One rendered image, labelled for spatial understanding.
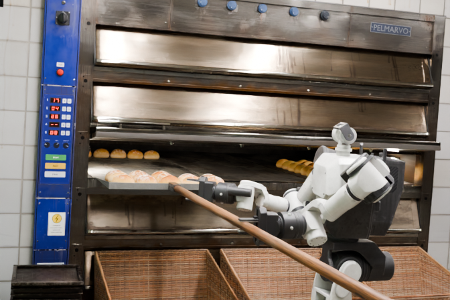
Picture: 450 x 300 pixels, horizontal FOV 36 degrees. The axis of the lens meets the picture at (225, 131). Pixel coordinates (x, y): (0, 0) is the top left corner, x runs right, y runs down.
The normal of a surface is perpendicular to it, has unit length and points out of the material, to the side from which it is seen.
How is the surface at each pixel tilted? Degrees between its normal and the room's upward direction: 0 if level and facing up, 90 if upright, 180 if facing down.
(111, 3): 90
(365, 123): 70
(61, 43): 90
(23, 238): 90
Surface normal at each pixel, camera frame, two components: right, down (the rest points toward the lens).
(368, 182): 0.04, -0.18
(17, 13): 0.32, 0.07
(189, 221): 0.32, -0.28
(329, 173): -0.60, -0.08
